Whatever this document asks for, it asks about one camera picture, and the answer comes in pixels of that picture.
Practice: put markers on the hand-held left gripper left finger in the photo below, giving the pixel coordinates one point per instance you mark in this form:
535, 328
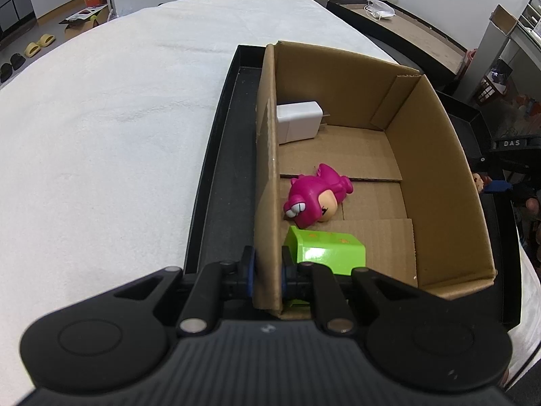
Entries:
250, 268

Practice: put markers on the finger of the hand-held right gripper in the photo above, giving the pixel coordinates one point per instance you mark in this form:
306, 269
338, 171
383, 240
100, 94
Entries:
490, 161
498, 186

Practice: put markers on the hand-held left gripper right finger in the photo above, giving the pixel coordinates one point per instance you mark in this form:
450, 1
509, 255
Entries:
288, 275

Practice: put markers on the brown bear figurine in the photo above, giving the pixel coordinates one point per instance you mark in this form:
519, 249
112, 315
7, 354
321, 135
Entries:
478, 182

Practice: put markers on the green block toy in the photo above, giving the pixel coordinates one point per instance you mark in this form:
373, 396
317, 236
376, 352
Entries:
329, 253

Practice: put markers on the brown cardboard box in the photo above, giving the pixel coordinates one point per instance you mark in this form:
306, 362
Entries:
431, 143

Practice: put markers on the pink hooded figurine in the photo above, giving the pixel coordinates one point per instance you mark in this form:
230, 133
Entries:
315, 196

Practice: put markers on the white charger plug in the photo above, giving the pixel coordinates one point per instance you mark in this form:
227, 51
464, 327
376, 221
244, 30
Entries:
298, 122

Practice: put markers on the person's right hand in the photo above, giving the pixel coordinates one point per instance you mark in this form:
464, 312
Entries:
532, 205

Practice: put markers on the red basket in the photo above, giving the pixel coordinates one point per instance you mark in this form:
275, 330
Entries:
486, 91

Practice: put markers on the black tray with brown liner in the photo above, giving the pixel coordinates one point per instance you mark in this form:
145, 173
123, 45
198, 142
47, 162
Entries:
414, 38

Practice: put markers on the white face mask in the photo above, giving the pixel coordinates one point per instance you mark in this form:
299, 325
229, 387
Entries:
380, 9

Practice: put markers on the open cardboard box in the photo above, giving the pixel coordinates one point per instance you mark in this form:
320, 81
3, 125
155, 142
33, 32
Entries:
82, 21

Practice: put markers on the black slipper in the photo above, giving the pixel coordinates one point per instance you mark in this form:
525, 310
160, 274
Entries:
12, 65

